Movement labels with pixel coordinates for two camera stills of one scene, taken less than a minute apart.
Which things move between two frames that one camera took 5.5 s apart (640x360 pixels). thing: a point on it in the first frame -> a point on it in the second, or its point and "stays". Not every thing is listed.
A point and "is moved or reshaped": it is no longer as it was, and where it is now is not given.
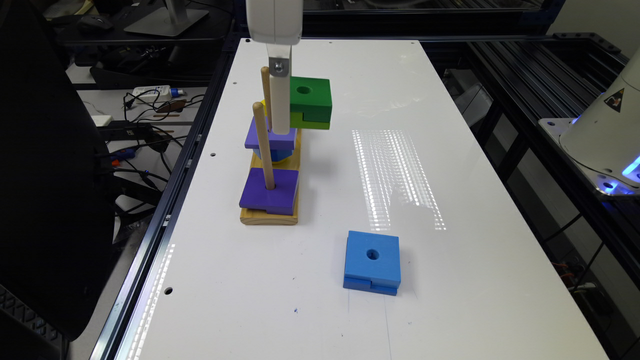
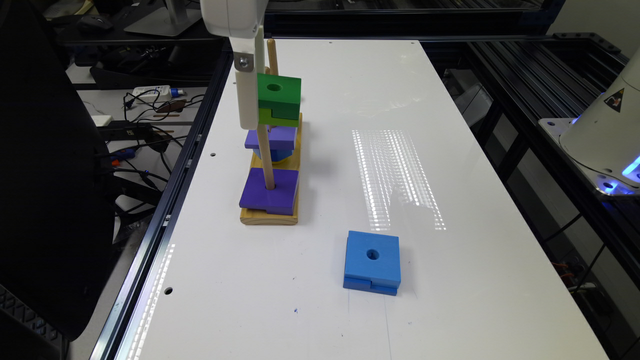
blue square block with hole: (373, 263) stays
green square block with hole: (310, 103) is moved or reshaped
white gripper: (280, 24) -> (240, 20)
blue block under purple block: (276, 154) stays
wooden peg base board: (256, 216) stays
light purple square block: (274, 141) stays
